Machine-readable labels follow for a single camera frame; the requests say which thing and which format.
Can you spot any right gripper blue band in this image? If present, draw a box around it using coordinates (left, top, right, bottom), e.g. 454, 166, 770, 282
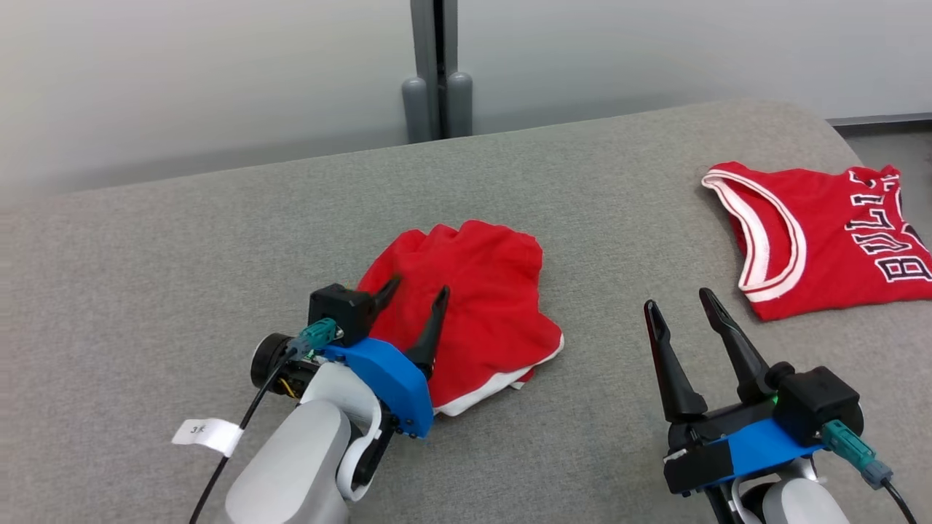
644, 288, 824, 524

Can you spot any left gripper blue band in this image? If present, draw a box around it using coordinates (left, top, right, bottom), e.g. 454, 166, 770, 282
250, 274, 451, 481

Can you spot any red shorts white stripe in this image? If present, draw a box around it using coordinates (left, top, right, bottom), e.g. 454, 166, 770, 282
357, 220, 565, 417

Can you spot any red white Bulls jersey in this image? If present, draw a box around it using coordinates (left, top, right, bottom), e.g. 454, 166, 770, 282
701, 162, 932, 322

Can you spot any grey cylindrical post foot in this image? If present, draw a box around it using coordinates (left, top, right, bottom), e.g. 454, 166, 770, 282
446, 71, 474, 138
402, 76, 430, 144

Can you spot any grey partition post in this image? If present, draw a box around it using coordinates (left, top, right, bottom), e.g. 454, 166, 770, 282
410, 0, 458, 139

